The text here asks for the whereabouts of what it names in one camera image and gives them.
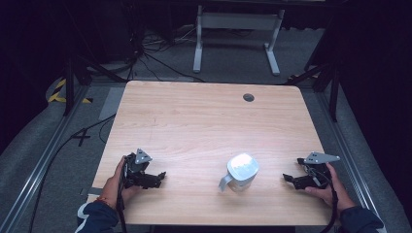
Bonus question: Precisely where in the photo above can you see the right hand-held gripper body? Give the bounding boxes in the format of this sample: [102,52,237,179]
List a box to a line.
[296,151,341,189]

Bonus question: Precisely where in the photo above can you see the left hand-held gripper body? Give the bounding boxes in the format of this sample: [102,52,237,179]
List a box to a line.
[122,148,159,190]

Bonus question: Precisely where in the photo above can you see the white cup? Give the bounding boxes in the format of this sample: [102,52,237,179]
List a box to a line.
[218,152,260,193]

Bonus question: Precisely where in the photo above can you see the person's right hand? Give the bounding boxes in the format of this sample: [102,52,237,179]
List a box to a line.
[304,162,357,214]

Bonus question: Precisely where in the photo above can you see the person's left hand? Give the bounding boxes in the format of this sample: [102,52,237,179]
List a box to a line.
[102,155,141,209]

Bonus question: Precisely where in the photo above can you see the grey floor plate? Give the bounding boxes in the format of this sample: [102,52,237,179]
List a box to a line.
[98,85,126,121]

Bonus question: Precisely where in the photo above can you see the black tripod stand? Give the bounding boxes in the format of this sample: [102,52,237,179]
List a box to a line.
[285,16,342,123]
[61,3,128,117]

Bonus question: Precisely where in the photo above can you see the yellow black floor tape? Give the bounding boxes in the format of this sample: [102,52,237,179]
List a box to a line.
[47,78,94,105]

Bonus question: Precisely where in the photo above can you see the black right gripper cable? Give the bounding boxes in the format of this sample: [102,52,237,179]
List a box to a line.
[310,166,340,233]

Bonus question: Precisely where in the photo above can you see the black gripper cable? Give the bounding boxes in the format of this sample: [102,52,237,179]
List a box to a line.
[310,166,340,233]
[116,157,128,233]

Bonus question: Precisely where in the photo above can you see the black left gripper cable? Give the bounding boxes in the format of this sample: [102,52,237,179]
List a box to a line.
[116,157,128,233]

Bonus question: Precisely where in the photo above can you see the red bracelet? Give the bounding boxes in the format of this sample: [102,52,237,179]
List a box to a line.
[94,196,114,209]

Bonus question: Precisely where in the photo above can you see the black floor cable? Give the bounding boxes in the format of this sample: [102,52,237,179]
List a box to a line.
[27,113,118,233]

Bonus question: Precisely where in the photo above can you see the bundle of black cables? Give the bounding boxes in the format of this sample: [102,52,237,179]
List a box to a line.
[121,6,206,83]

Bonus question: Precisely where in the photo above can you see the white metal desk frame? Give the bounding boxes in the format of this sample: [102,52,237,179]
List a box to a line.
[192,4,287,78]

